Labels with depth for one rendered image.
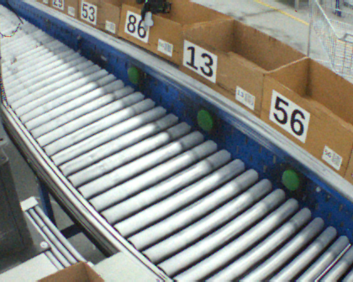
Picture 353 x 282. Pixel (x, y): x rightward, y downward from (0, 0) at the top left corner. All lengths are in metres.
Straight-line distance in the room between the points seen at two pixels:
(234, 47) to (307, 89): 0.39
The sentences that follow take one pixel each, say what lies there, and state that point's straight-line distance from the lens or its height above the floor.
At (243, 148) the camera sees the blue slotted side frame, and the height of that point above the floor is 0.76.
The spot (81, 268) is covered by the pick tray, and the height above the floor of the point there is 0.82.
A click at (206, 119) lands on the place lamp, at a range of 1.63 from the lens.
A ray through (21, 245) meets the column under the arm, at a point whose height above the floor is 0.78.
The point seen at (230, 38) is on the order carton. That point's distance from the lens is 1.93.
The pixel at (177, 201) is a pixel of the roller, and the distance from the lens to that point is 1.44.
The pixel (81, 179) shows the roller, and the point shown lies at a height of 0.74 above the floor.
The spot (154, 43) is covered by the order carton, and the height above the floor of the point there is 0.95.
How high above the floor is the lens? 1.74
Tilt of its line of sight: 37 degrees down
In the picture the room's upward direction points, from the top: 2 degrees clockwise
